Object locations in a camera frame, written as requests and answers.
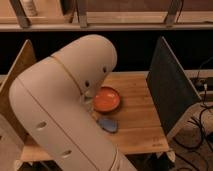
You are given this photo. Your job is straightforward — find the orange ceramic bowl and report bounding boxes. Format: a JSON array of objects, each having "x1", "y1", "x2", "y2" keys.
[{"x1": 93, "y1": 86, "x2": 121, "y2": 113}]

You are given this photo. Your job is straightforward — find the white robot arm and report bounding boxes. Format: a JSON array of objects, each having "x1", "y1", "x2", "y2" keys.
[{"x1": 9, "y1": 35, "x2": 136, "y2": 171}]

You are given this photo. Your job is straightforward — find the black cables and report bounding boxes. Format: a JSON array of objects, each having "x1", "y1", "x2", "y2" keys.
[{"x1": 173, "y1": 56, "x2": 213, "y2": 171}]

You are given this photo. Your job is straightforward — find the wooden shelf rail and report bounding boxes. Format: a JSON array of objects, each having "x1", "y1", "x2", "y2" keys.
[{"x1": 0, "y1": 11, "x2": 213, "y2": 32}]

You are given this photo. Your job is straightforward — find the left wooden side panel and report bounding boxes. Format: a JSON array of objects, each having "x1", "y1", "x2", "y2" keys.
[{"x1": 0, "y1": 39, "x2": 36, "y2": 148}]

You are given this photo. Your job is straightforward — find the blue sponge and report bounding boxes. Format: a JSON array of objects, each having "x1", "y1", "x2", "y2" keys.
[{"x1": 97, "y1": 118, "x2": 118, "y2": 133}]

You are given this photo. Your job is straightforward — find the right dark side panel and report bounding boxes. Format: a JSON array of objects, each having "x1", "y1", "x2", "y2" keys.
[{"x1": 146, "y1": 37, "x2": 201, "y2": 140}]

